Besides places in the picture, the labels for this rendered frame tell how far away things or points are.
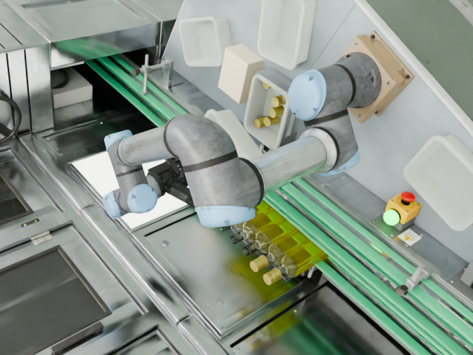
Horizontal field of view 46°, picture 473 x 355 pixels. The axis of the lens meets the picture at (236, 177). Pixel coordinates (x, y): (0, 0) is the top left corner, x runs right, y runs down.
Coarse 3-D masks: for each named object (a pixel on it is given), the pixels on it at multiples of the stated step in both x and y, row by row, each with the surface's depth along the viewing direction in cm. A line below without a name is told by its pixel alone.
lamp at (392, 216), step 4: (392, 208) 159; (388, 212) 158; (392, 212) 157; (396, 212) 157; (384, 216) 159; (388, 216) 157; (392, 216) 157; (396, 216) 157; (400, 216) 157; (384, 220) 159; (388, 220) 158; (392, 220) 157; (396, 220) 157; (400, 220) 158; (392, 224) 158
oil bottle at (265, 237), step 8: (272, 224) 172; (280, 224) 173; (288, 224) 174; (264, 232) 169; (272, 232) 169; (280, 232) 170; (288, 232) 171; (256, 240) 168; (264, 240) 167; (272, 240) 167; (264, 248) 167
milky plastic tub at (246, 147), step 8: (208, 112) 160; (216, 112) 159; (224, 112) 162; (232, 112) 163; (216, 120) 167; (224, 120) 159; (232, 120) 161; (224, 128) 157; (232, 128) 159; (240, 128) 161; (232, 136) 156; (240, 136) 159; (248, 136) 161; (240, 144) 157; (248, 144) 158; (240, 152) 155; (248, 152) 157; (256, 152) 158
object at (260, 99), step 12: (252, 84) 185; (252, 96) 188; (264, 96) 192; (252, 108) 192; (264, 108) 195; (288, 108) 176; (252, 120) 195; (252, 132) 193; (264, 132) 193; (276, 132) 194; (276, 144) 186
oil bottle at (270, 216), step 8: (272, 208) 179; (256, 216) 174; (264, 216) 175; (272, 216) 176; (280, 216) 176; (248, 224) 171; (256, 224) 172; (264, 224) 172; (248, 232) 170; (256, 232) 170; (248, 240) 172
